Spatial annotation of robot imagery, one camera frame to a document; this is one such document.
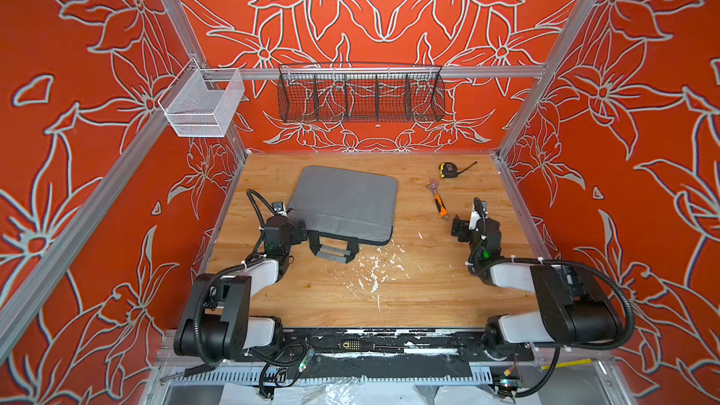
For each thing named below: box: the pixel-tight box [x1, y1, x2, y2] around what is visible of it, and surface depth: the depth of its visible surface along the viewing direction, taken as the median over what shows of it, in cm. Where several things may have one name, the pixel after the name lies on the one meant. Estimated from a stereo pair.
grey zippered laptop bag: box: [287, 165, 399, 265], surface depth 99 cm
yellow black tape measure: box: [438, 161, 479, 179], surface depth 112 cm
